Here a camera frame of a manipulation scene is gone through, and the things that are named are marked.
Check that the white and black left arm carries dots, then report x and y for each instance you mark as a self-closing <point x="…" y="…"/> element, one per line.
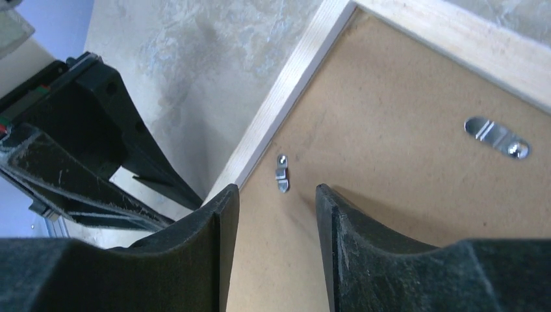
<point x="22" y="57"/>

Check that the silver frame retaining clip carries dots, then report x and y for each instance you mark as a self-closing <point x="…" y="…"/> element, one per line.
<point x="281" y="173"/>

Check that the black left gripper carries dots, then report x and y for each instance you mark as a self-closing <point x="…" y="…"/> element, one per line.
<point x="64" y="133"/>

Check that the brown cardboard backing board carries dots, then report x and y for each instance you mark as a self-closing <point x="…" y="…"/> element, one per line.
<point x="382" y="123"/>

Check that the silver frame hanger tab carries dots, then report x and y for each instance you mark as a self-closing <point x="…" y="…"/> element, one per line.
<point x="497" y="136"/>

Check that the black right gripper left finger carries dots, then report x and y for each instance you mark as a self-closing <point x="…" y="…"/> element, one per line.
<point x="184" y="267"/>

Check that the wooden picture frame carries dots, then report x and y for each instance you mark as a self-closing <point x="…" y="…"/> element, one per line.
<point x="512" y="50"/>

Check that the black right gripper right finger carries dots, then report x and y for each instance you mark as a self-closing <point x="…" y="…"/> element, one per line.
<point x="371" y="267"/>

